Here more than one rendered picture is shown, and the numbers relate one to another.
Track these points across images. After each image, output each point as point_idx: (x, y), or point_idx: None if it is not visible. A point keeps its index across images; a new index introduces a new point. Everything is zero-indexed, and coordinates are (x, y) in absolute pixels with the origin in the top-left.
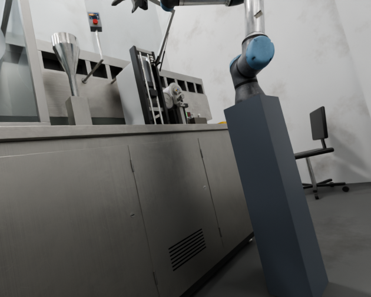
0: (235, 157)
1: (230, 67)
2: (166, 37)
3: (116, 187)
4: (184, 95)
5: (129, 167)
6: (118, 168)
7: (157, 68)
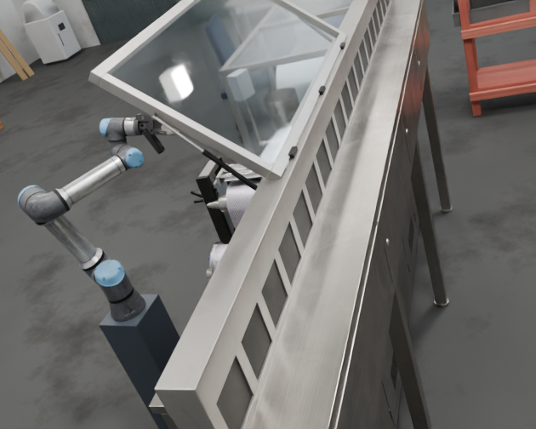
0: (178, 334)
1: (122, 265)
2: (167, 123)
3: None
4: (206, 276)
5: None
6: None
7: (206, 205)
